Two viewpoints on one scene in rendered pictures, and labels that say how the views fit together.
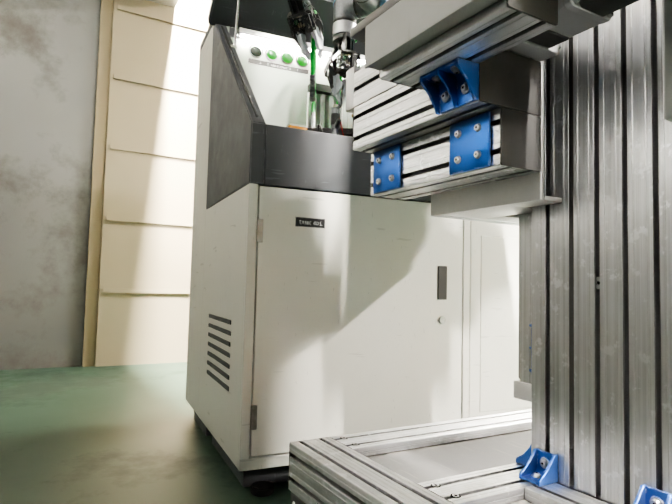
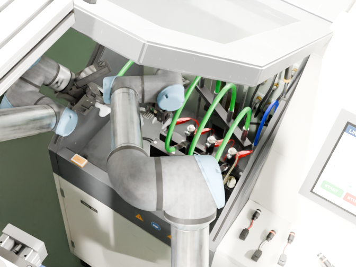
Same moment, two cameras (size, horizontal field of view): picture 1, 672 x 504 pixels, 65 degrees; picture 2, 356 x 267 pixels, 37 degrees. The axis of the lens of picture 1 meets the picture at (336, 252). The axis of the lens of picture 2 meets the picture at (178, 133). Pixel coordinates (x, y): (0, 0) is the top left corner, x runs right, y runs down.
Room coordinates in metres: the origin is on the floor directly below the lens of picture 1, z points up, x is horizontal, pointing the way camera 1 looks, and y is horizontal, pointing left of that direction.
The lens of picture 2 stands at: (1.05, -0.89, 2.51)
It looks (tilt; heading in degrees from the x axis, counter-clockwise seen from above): 53 degrees down; 52
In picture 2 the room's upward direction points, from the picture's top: 7 degrees clockwise
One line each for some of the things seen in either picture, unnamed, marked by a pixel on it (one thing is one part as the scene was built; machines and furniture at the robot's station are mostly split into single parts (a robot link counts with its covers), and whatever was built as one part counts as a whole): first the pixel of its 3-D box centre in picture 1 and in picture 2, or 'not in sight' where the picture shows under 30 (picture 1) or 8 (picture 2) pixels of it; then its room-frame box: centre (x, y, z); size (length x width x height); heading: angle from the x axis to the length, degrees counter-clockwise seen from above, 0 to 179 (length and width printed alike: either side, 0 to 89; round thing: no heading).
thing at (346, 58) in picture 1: (344, 55); (162, 99); (1.67, -0.01, 1.27); 0.09 x 0.08 x 0.12; 24
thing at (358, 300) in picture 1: (366, 318); (127, 257); (1.49, -0.09, 0.44); 0.65 x 0.02 x 0.68; 114
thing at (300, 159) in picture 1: (367, 168); (130, 204); (1.51, -0.08, 0.87); 0.62 x 0.04 x 0.16; 114
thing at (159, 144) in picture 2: not in sight; (195, 169); (1.77, -0.10, 0.91); 0.34 x 0.10 x 0.15; 114
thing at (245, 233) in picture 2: not in sight; (250, 223); (1.77, -0.41, 0.99); 0.12 x 0.02 x 0.02; 25
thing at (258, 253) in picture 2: not in sight; (264, 245); (1.76, -0.49, 0.99); 0.12 x 0.02 x 0.02; 21
